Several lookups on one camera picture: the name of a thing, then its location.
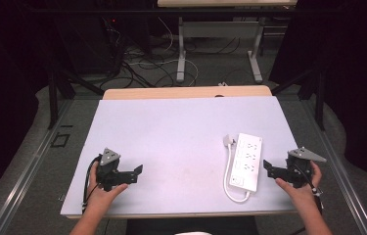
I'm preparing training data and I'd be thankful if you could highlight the black floor socket frame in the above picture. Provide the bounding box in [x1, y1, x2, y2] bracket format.
[50, 132, 71, 149]

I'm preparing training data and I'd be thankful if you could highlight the person's left hand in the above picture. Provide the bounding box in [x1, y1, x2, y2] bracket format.
[87, 162, 129, 213]

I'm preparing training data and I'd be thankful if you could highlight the black floor cable bundle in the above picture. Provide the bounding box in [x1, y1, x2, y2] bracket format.
[101, 16, 179, 90]

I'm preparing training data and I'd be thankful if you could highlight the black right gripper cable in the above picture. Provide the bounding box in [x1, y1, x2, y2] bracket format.
[293, 163, 325, 213]

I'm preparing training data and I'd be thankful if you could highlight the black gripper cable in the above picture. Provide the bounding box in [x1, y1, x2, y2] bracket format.
[293, 163, 325, 213]
[81, 155, 103, 212]

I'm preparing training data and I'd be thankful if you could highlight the person's dark clothing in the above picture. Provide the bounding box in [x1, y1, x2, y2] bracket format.
[125, 216, 259, 235]

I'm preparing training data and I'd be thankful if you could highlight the white power strip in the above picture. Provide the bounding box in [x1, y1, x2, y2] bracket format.
[228, 132, 264, 193]
[222, 133, 252, 204]

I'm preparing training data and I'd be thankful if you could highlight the white desk with metal legs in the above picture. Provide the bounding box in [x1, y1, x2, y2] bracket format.
[157, 0, 298, 84]

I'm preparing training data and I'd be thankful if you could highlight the person's right hand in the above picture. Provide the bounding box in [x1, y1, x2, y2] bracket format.
[275, 161, 323, 208]

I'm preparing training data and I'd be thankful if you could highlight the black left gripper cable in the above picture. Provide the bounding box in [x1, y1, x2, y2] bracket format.
[81, 155, 103, 212]

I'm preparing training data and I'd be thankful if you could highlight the white floor cable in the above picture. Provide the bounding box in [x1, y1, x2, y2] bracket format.
[128, 16, 201, 88]

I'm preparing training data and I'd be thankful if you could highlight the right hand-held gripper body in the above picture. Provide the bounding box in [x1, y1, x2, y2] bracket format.
[274, 146, 328, 189]

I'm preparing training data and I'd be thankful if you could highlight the metal floor rail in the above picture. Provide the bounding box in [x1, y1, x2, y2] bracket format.
[299, 99, 367, 235]
[0, 99, 74, 235]

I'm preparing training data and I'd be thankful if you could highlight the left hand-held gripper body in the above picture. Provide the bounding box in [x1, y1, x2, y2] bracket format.
[95, 147, 139, 192]

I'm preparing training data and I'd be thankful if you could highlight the wooden table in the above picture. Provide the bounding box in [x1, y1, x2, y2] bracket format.
[60, 84, 300, 220]

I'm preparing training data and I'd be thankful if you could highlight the black metal stand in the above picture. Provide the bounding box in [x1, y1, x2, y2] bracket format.
[45, 62, 106, 130]
[270, 65, 327, 132]

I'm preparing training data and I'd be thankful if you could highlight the white table mat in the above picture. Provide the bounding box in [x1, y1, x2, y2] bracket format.
[60, 95, 298, 217]

